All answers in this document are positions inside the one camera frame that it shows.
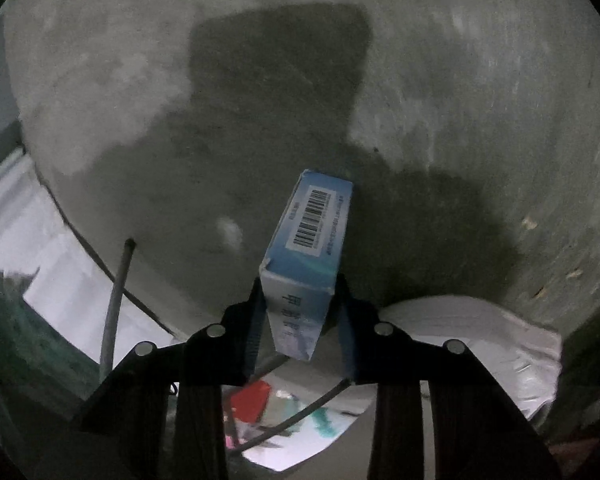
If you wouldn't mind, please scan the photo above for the white sheet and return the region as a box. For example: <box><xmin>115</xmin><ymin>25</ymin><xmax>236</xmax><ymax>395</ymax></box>
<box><xmin>0</xmin><ymin>149</ymin><xmax>182</xmax><ymax>352</ymax></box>

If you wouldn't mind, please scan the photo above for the blue and white box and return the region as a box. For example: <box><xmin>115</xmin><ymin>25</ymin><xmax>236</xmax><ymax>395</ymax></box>
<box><xmin>258</xmin><ymin>168</ymin><xmax>355</xmax><ymax>362</ymax></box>

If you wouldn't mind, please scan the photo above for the grey rod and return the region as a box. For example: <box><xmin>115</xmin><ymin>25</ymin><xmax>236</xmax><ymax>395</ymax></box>
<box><xmin>98</xmin><ymin>239</ymin><xmax>137</xmax><ymax>369</ymax></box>

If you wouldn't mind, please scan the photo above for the grey cable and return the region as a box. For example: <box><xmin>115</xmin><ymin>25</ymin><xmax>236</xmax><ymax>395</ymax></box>
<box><xmin>229</xmin><ymin>378</ymin><xmax>354</xmax><ymax>454</ymax></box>

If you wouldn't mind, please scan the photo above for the white printed paper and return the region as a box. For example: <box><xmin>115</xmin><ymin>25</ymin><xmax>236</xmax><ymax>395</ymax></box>
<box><xmin>224</xmin><ymin>360</ymin><xmax>377</xmax><ymax>472</ymax></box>

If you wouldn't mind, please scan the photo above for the red packet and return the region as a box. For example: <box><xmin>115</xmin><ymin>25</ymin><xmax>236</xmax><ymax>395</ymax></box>
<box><xmin>229</xmin><ymin>379</ymin><xmax>274</xmax><ymax>424</ymax></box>

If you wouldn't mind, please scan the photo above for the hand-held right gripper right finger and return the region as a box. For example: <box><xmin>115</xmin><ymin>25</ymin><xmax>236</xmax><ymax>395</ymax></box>
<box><xmin>332</xmin><ymin>274</ymin><xmax>564</xmax><ymax>480</ymax></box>

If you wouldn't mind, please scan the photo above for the dark green cloth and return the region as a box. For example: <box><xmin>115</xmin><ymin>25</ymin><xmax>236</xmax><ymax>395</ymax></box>
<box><xmin>0</xmin><ymin>266</ymin><xmax>102</xmax><ymax>402</ymax></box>

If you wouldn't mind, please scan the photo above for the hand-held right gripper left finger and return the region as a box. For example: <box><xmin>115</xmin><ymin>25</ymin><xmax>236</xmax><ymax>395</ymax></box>
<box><xmin>72</xmin><ymin>277</ymin><xmax>269</xmax><ymax>480</ymax></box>

